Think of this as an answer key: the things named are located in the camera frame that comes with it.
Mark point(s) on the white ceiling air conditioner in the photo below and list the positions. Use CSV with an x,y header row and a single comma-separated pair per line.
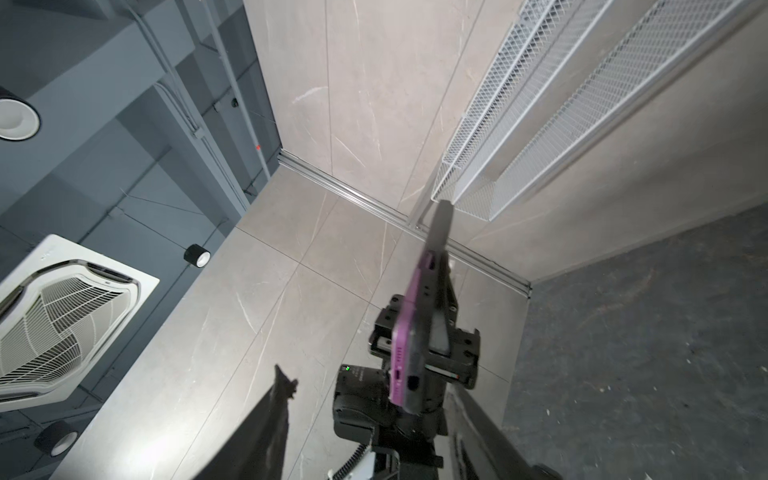
x,y
62,308

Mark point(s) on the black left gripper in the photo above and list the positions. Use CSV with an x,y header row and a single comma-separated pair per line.
x,y
454,353

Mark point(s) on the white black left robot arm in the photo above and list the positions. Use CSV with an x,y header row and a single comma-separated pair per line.
x,y
402,444

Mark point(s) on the black pad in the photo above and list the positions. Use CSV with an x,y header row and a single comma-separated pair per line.
x,y
413,326

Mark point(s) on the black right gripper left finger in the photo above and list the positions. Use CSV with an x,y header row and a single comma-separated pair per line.
x,y
256,450

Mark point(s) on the round ceiling spotlight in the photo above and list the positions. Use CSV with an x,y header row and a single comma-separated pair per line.
x,y
19,120

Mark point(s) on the white wire mesh basket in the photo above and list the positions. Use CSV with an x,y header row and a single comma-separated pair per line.
x,y
566,72

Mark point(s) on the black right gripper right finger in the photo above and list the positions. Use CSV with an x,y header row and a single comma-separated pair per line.
x,y
477,447

